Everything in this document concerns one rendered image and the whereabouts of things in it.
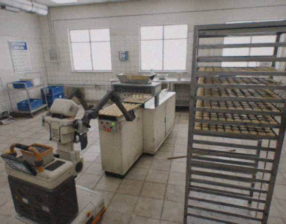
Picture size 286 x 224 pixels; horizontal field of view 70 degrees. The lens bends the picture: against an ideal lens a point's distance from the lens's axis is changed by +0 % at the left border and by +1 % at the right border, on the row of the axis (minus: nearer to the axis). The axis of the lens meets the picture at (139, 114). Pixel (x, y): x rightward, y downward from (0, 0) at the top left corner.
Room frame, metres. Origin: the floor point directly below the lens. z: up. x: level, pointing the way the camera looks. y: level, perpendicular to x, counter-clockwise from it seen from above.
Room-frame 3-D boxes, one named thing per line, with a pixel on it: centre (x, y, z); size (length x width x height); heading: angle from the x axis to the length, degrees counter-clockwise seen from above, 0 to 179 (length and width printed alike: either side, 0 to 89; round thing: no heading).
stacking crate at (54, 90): (6.52, 2.76, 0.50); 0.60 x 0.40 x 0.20; 168
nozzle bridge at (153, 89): (3.21, 0.04, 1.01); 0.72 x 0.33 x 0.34; 66
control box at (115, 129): (2.42, 0.39, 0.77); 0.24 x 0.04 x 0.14; 66
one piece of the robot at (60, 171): (1.53, 0.83, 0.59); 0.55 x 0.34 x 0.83; 64
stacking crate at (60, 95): (6.52, 2.76, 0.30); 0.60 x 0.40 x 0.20; 166
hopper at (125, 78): (3.21, 0.04, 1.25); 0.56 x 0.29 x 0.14; 66
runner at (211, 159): (1.80, -0.81, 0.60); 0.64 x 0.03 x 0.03; 73
